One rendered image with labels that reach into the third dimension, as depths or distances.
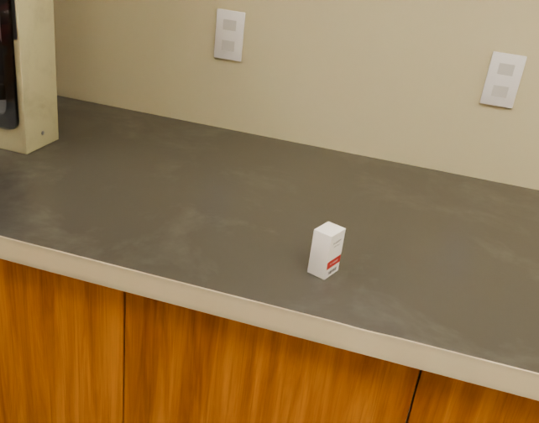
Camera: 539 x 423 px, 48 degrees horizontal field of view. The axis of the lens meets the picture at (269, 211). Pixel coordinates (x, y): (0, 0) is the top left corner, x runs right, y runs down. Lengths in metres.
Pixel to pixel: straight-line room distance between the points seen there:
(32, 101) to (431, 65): 0.85
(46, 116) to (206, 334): 0.62
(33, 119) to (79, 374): 0.52
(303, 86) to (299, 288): 0.70
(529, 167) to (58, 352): 1.06
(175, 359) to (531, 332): 0.53
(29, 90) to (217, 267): 0.57
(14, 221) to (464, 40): 0.98
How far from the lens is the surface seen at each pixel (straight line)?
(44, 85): 1.32
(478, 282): 1.00
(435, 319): 0.88
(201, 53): 1.54
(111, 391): 1.09
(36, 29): 1.28
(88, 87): 1.70
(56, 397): 1.17
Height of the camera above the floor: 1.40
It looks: 25 degrees down
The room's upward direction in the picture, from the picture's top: 7 degrees clockwise
